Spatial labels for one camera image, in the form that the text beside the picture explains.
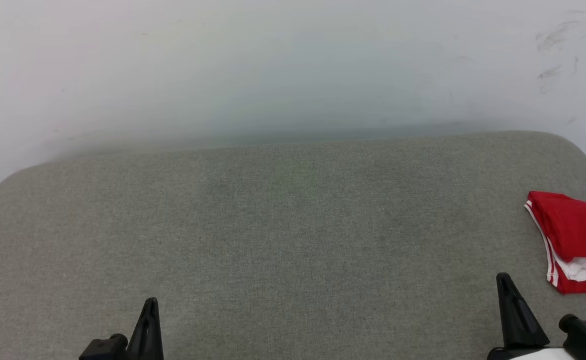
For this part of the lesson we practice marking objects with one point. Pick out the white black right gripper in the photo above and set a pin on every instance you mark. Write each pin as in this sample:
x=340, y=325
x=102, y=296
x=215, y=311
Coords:
x=533, y=354

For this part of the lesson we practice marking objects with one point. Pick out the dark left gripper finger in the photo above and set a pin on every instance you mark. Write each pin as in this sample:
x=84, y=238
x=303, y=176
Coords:
x=105, y=348
x=147, y=335

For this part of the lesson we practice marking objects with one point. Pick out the red basketball jersey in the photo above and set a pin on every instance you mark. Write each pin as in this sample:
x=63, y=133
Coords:
x=578, y=230

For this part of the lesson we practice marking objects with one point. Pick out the grey fabric sofa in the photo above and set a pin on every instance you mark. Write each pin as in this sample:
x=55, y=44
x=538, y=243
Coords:
x=272, y=240

